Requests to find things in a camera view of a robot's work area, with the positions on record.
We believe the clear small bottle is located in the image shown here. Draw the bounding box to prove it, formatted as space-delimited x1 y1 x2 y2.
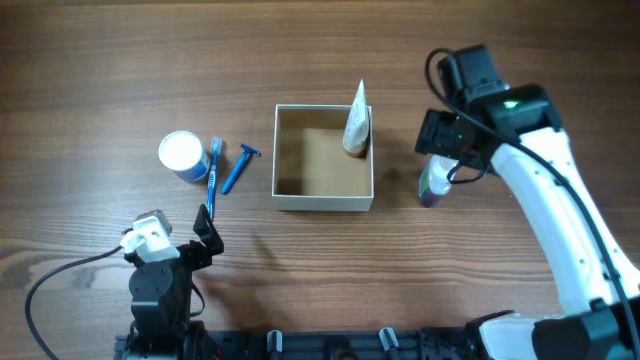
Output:
418 155 458 208

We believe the cotton swab tub blue label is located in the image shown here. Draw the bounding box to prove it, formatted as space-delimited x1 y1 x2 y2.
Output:
158 130 210 182

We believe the white patterned cream tube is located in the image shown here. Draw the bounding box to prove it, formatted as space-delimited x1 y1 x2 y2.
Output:
343 80 370 157

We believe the blue white Colgate toothbrush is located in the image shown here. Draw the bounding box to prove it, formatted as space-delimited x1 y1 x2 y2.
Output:
206 137 223 219

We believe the blue disposable razor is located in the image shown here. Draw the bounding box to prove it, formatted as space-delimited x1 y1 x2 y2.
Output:
221 144 261 195

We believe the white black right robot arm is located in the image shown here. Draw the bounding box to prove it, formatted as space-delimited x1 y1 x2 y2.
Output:
227 45 639 359

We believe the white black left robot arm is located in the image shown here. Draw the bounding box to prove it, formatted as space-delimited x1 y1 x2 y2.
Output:
114 240 224 360

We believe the white square open box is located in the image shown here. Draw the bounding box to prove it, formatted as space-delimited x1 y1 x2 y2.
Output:
271 104 374 212

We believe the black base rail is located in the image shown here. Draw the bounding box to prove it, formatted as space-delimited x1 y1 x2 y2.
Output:
114 327 480 360

